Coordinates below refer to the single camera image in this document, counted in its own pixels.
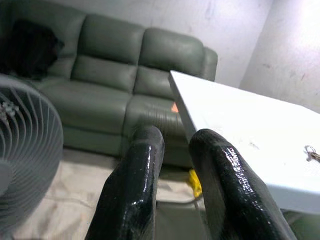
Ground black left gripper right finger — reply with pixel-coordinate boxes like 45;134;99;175
188;128;298;240

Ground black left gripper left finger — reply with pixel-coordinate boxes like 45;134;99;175
84;124;165;240

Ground yellow object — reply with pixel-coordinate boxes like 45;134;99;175
188;169;203;198

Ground white table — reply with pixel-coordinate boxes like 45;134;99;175
168;69;320;215

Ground beige floor mat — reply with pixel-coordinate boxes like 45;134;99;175
12;147;208;240

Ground green leather sofa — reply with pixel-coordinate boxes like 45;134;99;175
0;0;219;169

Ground grey electric fan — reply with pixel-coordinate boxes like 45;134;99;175
0;73;64;240

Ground black cushion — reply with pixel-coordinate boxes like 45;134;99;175
0;18;65;81

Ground keys with string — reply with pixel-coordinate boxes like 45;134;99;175
303;144;320;164

